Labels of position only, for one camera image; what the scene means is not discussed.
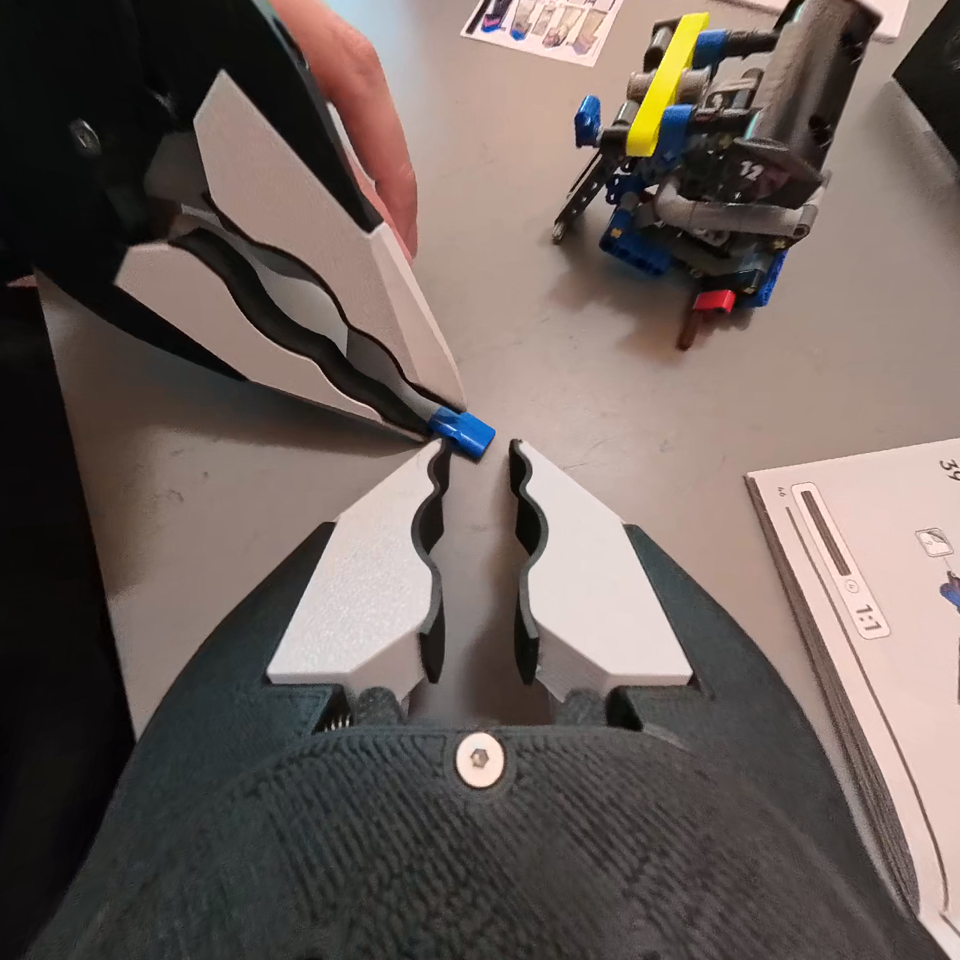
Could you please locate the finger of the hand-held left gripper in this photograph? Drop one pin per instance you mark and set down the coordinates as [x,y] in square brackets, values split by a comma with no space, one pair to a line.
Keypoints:
[300,195]
[225,322]

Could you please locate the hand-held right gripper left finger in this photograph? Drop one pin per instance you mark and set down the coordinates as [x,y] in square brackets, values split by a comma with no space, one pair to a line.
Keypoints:
[352,600]

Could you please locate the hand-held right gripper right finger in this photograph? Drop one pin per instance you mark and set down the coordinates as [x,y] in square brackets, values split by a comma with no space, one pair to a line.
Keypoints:
[600,600]

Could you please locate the small blue lego piece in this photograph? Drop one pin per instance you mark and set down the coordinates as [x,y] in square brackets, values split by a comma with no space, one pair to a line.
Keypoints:
[465,433]

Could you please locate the printed sticker sheet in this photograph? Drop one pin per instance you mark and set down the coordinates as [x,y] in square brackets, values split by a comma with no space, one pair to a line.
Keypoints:
[540,26]

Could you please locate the lego vehicle model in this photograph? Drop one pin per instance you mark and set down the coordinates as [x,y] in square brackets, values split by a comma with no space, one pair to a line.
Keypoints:
[720,172]

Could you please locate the person's left hand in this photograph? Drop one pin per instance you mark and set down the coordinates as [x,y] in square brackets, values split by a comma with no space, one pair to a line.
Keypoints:
[367,112]

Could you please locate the open instruction booklet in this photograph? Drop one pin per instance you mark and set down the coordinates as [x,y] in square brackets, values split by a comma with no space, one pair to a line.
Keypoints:
[862,637]

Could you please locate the person's dark clothing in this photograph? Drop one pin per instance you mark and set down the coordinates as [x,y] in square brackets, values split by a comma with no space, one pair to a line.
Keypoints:
[45,600]

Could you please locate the black textured object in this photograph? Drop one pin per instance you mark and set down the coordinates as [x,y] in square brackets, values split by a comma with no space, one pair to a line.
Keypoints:
[934,75]

